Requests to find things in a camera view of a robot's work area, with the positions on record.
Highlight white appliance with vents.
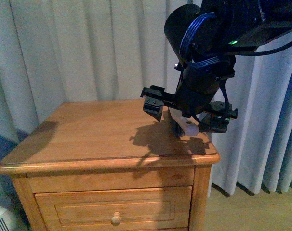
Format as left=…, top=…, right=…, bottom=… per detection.
left=0, top=161, right=18, bottom=231

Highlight round wooden drawer knob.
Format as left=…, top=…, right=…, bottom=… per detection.
left=110, top=212, right=122, bottom=226

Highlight light green curtain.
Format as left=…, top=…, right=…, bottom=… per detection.
left=0, top=0, right=292, bottom=195

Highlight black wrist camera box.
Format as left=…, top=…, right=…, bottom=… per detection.
left=223, top=14, right=292, bottom=56

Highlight blue ribbon cable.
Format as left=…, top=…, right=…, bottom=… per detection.
left=180, top=13, right=227, bottom=70

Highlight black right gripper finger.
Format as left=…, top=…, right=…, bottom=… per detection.
left=198, top=109, right=238, bottom=133

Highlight wooden nightstand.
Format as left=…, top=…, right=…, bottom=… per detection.
left=0, top=100, right=220, bottom=231

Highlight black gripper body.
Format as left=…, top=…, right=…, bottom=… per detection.
left=158, top=64, right=229, bottom=120

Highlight beige hand brush black bristles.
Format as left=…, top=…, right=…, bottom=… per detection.
left=169, top=108, right=199, bottom=137

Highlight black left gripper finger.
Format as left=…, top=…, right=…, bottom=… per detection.
left=141, top=85, right=165, bottom=122

